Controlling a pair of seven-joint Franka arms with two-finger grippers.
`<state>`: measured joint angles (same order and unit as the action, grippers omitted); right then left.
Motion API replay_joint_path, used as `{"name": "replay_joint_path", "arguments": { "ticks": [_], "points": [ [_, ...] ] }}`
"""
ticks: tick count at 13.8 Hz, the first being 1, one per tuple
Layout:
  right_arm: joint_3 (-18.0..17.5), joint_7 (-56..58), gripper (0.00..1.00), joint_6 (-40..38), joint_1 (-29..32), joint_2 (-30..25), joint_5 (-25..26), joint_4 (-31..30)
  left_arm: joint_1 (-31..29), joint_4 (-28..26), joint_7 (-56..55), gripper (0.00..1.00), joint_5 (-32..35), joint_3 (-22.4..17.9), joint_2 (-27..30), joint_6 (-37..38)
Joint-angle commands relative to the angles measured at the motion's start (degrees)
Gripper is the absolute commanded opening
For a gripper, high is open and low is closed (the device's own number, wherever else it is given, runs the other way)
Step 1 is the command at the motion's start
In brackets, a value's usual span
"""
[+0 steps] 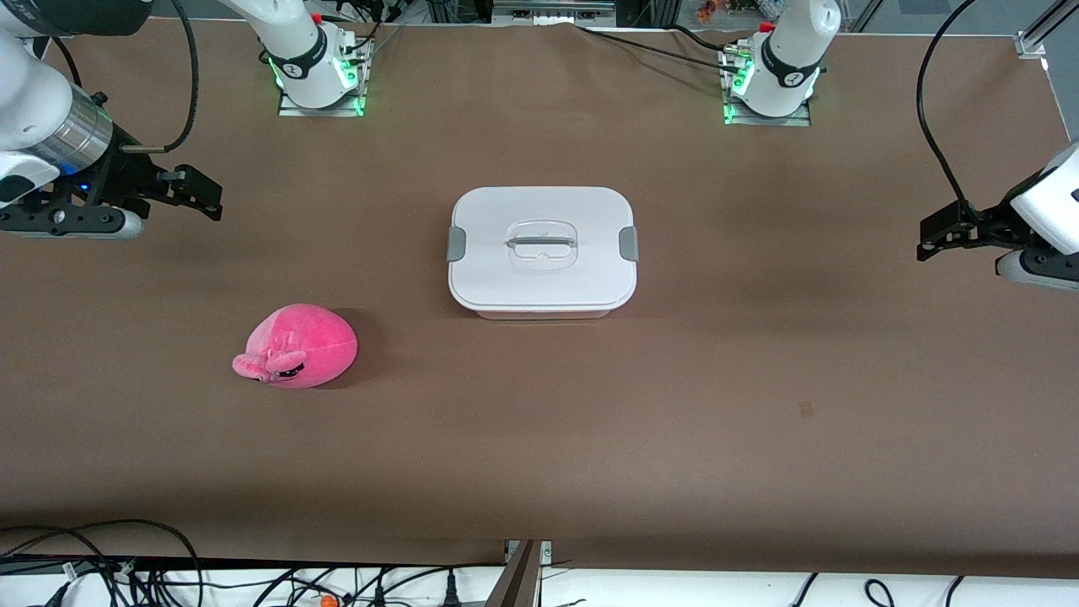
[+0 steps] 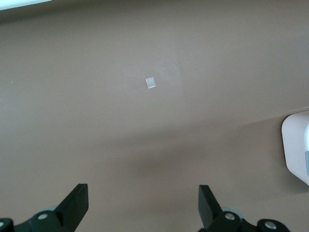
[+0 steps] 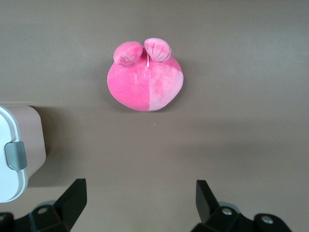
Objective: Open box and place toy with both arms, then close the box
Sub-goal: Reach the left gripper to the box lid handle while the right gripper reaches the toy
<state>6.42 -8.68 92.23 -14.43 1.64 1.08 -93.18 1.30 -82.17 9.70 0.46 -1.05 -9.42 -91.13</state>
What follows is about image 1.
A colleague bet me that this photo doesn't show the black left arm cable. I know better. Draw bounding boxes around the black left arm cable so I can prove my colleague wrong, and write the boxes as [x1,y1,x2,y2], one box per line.
[916,0,979,207]

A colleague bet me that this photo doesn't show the pink plush toy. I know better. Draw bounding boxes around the pink plush toy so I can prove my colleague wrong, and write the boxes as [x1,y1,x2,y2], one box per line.
[232,303,359,390]

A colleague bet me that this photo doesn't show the thin black base cable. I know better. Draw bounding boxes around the thin black base cable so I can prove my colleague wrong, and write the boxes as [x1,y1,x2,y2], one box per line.
[341,21,404,65]

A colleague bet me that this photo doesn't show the dark support beam with bracket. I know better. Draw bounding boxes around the dark support beam with bracket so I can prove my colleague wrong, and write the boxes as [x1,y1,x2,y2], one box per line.
[485,540,553,607]

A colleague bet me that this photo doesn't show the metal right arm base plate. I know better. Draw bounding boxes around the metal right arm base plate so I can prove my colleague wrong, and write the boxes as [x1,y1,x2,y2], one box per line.
[278,34,369,118]

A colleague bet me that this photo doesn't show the brown table cover sheet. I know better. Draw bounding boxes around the brown table cover sheet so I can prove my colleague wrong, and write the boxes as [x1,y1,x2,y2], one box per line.
[0,21,1079,579]

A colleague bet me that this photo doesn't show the white box lid grey latches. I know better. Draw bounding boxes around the white box lid grey latches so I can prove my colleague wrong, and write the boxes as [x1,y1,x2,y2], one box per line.
[447,186,639,314]

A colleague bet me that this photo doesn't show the colourful background toys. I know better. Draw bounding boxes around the colourful background toys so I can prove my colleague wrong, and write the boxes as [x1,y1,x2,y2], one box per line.
[695,0,785,22]

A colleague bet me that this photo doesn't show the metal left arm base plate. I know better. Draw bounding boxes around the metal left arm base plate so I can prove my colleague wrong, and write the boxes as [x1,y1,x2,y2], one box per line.
[721,42,813,127]

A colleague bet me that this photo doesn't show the aluminium frame rail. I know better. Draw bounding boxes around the aluminium frame rail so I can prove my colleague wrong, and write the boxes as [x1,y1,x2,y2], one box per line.
[493,0,616,26]

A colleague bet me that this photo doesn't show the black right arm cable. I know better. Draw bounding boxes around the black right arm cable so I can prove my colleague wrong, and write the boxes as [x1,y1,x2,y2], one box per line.
[122,0,201,154]

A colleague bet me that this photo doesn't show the black table cable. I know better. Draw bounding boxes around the black table cable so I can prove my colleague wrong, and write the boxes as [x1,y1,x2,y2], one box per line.
[577,25,743,68]
[666,24,747,53]

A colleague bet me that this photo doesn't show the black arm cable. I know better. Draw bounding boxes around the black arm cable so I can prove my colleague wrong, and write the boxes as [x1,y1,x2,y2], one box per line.
[122,0,201,154]
[916,0,979,207]

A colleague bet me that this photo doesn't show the aluminium corner profile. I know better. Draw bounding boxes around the aluminium corner profile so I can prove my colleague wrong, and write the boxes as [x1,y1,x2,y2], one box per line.
[1016,0,1079,60]

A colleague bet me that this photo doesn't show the large looped black cable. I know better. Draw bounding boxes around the large looped black cable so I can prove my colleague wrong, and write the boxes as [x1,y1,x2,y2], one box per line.
[0,519,205,607]

